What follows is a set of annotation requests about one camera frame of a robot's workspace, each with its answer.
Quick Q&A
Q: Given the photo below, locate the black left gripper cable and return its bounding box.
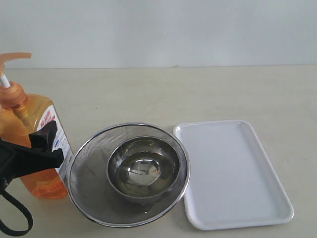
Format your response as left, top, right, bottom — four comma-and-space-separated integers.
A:
0, 178, 34, 238

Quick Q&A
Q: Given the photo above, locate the steel mesh strainer basket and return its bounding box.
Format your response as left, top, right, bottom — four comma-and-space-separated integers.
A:
66, 122, 190, 228

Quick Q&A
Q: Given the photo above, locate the orange pump soap bottle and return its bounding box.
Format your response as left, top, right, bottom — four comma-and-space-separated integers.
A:
0, 52, 73, 199

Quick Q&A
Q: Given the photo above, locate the white rectangular plastic tray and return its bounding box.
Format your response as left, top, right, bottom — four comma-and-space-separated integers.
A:
173, 119, 294, 231

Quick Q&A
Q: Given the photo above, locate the small stainless steel bowl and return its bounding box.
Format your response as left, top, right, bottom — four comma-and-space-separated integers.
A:
106, 136, 181, 204

